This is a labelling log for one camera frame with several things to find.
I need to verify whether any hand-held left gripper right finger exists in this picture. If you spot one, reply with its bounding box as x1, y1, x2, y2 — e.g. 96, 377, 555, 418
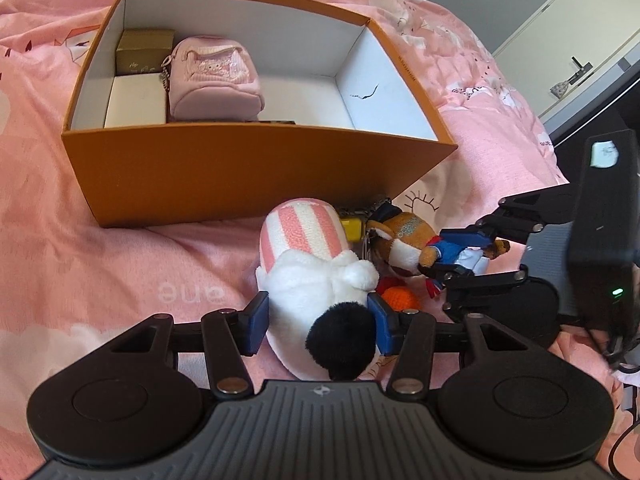
367, 295, 526, 393

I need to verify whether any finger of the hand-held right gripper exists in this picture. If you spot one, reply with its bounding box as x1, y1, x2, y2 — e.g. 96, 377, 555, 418
440, 185, 581, 248
425, 266, 531, 323

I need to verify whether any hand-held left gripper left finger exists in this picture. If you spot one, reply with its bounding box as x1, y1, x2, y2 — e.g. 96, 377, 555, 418
107, 292, 271, 395

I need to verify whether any fox plush toy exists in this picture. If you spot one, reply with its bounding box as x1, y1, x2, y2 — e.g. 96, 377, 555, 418
365, 202, 511, 291

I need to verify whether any pink striped white plush toy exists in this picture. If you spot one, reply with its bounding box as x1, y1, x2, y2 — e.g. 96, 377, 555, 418
255, 197, 381, 381

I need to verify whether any orange cardboard box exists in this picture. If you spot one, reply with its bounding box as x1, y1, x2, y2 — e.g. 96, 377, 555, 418
61, 0, 458, 228

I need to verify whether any gold gift box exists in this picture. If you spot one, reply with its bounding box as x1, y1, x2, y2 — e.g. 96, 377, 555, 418
116, 29, 177, 76

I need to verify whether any orange crochet ball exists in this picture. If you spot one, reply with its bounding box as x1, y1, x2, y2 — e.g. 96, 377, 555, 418
377, 285, 418, 311

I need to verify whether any yellow small toy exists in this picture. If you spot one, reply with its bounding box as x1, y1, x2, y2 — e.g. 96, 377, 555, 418
339, 216, 364, 246

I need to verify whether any white wardrobe door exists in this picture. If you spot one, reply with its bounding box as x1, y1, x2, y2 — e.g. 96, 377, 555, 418
492, 0, 640, 133

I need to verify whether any pink mini backpack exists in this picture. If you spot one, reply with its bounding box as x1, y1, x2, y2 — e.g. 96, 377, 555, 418
160, 35, 265, 123

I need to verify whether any pink printed blanket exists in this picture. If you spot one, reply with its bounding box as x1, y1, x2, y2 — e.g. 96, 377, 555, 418
0, 0, 640, 411

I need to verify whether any white small box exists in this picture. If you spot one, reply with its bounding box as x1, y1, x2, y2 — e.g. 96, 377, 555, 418
104, 74, 171, 128

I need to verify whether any black cable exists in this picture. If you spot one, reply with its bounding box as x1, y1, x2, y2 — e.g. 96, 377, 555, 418
602, 327, 640, 478

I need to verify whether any metal door handle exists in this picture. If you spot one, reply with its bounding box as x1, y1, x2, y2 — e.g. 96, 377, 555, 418
550, 57, 593, 98

